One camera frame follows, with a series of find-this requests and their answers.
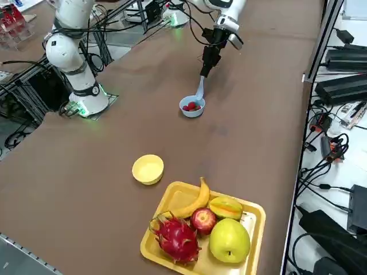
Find black orange power connector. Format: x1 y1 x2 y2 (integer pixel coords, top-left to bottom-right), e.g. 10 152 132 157
309 112 333 133

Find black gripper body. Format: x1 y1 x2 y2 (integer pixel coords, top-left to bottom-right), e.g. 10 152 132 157
208 25 231 50

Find large black power brick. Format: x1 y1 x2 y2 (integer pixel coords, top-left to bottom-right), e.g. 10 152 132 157
325 48 367 72
314 73 367 105

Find black metal equipment frame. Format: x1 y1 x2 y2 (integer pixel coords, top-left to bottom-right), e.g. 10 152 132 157
0 58 72 129

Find yellow plastic tray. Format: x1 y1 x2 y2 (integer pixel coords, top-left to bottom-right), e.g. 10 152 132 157
139 180 267 275

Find light blue plastic spoon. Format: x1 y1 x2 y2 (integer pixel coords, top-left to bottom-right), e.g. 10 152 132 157
195 75 206 102

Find black orange power strip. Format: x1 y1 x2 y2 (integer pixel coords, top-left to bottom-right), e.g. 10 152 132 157
320 134 346 163

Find small black power adapter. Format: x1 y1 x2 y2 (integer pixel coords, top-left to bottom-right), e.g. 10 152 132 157
335 28 356 44

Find yellow bowl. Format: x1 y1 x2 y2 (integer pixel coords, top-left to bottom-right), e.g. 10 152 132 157
131 154 165 186

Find yellow banana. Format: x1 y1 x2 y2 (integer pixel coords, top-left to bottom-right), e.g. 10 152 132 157
164 176 211 219

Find clear acrylic shelf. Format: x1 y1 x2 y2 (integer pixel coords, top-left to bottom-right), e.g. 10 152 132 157
0 5 37 52

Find light blue bowl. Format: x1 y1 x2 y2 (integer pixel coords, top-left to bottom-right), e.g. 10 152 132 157
179 95 206 119

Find aluminium frame post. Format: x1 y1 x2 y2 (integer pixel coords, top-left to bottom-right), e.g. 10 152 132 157
302 0 345 84

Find red dragon fruit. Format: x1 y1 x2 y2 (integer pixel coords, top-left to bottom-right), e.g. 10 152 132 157
148 211 202 266

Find large yellow-green round fruit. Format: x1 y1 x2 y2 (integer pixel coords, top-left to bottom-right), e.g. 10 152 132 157
209 218 252 264

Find red apple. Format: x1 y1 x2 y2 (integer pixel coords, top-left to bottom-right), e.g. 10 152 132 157
189 207 218 237

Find yellow-orange star fruit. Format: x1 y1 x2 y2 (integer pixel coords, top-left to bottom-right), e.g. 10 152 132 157
208 196 244 221

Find white red printed packet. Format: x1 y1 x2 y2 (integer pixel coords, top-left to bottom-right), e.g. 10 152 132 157
339 101 367 130

